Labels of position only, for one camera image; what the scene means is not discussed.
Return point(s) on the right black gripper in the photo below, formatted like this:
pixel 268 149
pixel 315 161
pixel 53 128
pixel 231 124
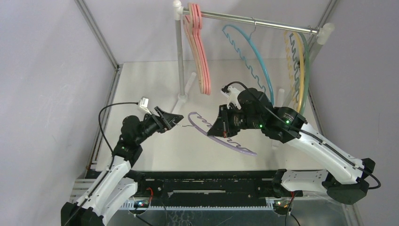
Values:
pixel 224 121

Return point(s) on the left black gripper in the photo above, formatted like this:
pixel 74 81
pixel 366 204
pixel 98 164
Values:
pixel 168 120

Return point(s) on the purple wavy wire hanger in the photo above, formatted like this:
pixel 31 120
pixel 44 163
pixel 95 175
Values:
pixel 226 142

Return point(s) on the yellow wavy wire hanger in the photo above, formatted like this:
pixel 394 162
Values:
pixel 294 50

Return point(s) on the green wavy wire hanger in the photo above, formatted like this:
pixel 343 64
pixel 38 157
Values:
pixel 307 71

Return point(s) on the pink plastic hanger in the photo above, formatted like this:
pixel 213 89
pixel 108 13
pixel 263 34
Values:
pixel 196 18
pixel 199 56
pixel 202 56

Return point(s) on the beige plastic hanger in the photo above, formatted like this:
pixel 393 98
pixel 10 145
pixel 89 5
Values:
pixel 188 30

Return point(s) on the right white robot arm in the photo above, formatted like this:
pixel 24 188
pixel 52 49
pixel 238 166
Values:
pixel 342 177

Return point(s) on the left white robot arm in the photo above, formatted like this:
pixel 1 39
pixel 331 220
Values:
pixel 118 181

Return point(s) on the left circuit board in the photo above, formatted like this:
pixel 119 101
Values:
pixel 141 204

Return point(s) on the circuit board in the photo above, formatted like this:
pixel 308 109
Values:
pixel 281 207
pixel 141 204

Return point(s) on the right circuit board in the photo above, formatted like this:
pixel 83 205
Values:
pixel 281 207

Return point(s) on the silver clothes rack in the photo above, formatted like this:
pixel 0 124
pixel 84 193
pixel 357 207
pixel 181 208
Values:
pixel 315 36

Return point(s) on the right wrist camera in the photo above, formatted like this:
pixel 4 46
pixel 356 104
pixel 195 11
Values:
pixel 231 93

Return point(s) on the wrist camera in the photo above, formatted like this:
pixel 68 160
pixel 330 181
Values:
pixel 231 93
pixel 143 106

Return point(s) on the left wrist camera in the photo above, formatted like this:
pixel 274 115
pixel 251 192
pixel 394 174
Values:
pixel 143 106

